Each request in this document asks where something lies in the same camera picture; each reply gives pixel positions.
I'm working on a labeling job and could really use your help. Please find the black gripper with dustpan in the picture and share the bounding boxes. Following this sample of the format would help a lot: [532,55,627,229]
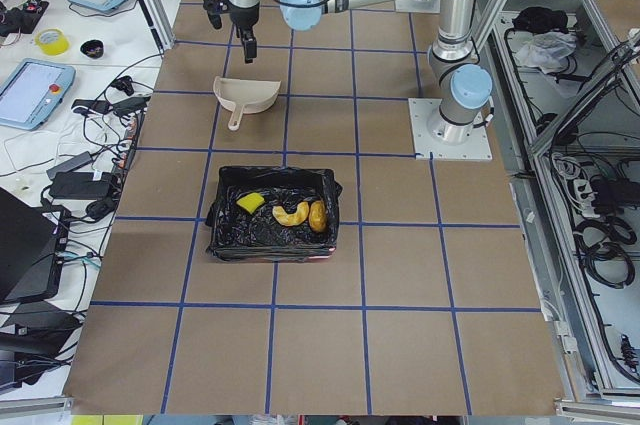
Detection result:
[228,0,260,64]

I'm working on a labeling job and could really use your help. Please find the beige plastic dustpan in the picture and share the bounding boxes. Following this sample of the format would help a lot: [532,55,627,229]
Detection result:
[213,76,281,131]

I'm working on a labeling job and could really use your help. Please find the yellow-brown potato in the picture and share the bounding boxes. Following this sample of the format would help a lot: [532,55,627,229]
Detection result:
[308,200,327,233]

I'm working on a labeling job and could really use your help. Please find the bin with black trash bag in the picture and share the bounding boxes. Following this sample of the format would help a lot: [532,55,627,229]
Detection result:
[206,166,342,261]

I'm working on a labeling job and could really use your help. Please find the yellow tape roll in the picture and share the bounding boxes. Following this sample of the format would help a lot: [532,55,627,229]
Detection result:
[35,28,70,56]

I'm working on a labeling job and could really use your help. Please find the blue teach pendant near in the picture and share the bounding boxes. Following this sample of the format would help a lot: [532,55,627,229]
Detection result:
[1,58,76,130]

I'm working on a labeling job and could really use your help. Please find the black power adapter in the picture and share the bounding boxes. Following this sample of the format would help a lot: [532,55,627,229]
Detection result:
[48,171,117,200]

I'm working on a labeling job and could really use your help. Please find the black laptop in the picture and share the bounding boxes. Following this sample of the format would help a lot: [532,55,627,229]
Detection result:
[1,190,70,305]

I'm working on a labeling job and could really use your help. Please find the black power strip with cables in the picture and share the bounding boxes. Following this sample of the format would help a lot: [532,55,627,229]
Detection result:
[71,74,153,179]

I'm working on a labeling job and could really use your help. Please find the dustpan arm base plate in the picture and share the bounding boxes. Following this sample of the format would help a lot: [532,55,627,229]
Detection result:
[408,98,493,162]

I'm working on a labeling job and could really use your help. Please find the black coiled cables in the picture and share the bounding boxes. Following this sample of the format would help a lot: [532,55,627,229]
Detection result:
[574,214,634,291]

